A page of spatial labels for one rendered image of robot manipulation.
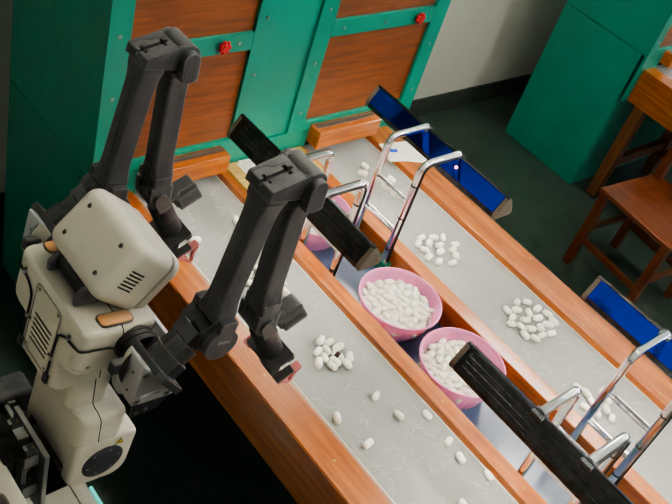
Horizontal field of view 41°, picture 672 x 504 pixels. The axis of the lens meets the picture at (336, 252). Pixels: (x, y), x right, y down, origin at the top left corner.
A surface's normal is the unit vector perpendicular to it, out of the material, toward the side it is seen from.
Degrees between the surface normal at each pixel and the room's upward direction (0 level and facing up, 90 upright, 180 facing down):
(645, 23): 90
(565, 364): 0
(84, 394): 90
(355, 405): 0
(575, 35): 90
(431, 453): 0
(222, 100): 90
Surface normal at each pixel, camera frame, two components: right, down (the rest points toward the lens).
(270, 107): 0.61, 0.64
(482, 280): 0.27, -0.72
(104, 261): -0.37, -0.29
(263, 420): -0.74, 0.26
